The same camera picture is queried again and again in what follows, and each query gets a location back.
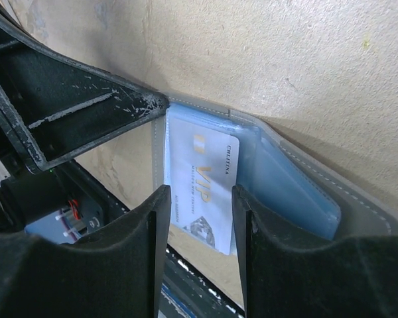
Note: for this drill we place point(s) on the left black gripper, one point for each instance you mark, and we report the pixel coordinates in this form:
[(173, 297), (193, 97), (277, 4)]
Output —
[(53, 109)]

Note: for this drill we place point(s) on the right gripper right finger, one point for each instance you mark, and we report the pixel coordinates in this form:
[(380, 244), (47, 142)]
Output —
[(287, 271)]

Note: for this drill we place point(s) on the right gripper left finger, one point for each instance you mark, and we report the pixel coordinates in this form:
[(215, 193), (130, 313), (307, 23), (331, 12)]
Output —
[(116, 271)]

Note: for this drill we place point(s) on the white VIP card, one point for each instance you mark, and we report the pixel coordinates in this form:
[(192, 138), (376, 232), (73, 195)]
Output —
[(201, 169)]

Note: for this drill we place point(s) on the grey card holder wallet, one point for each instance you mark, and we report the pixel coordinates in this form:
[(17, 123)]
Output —
[(280, 176)]

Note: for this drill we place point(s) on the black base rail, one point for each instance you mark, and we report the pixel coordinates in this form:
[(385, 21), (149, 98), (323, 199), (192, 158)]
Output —
[(186, 292)]

